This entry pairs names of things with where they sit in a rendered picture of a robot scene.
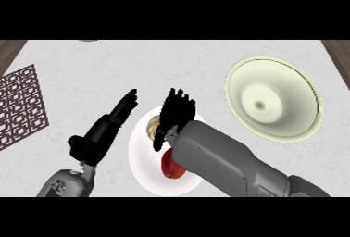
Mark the cream frosted cupcake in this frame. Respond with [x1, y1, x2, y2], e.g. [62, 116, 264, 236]
[145, 115, 163, 143]

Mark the pale green bowl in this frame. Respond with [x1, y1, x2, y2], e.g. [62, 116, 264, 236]
[223, 55, 325, 143]

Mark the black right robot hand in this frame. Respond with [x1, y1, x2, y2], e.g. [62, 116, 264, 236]
[152, 87, 197, 153]

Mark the brown lattice placemat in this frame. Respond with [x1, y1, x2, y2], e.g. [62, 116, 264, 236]
[0, 63, 50, 152]

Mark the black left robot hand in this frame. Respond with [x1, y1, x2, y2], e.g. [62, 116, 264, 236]
[67, 88, 139, 168]

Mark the red apple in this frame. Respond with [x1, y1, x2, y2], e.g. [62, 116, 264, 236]
[160, 147, 189, 180]

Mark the white round plate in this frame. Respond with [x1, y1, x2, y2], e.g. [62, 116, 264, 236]
[127, 106, 207, 197]

